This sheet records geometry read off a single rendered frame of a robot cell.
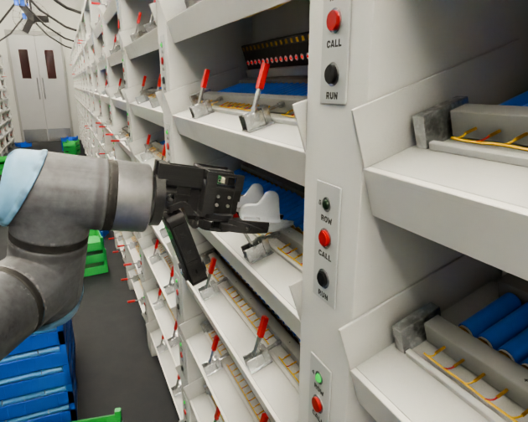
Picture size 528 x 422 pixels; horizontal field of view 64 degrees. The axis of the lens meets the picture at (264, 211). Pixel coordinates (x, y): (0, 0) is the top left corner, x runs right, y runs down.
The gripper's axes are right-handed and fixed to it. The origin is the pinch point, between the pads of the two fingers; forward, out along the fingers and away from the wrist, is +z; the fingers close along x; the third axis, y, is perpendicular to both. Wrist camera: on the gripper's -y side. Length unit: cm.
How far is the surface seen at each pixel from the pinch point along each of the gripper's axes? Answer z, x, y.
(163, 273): 5, 85, -43
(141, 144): -3, 112, -2
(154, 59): -2, 113, 30
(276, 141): -8.4, -10.3, 12.6
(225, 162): 5.7, 42.3, 3.6
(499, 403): 1.1, -38.0, -3.4
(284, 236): 0.4, -1.7, -1.5
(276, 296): -4.8, -11.5, -6.8
